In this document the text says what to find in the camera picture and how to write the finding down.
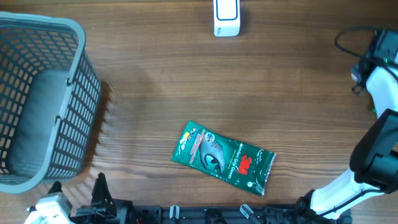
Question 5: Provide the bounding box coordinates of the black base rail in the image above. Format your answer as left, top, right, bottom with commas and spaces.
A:
75, 198, 352, 224

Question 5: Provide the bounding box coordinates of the white barcode scanner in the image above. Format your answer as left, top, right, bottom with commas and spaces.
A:
213, 0, 241, 37

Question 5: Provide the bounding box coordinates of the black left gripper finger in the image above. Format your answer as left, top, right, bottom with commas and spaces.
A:
91, 172, 113, 208
48, 181, 62, 194

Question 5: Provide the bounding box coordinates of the green 3M gloves packet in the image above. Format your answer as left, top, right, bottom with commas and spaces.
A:
171, 121, 276, 197

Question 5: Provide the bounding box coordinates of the grey plastic shopping basket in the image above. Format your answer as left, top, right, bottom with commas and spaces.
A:
1, 12, 101, 194

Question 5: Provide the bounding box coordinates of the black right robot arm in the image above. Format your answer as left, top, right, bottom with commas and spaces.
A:
287, 26, 397, 223

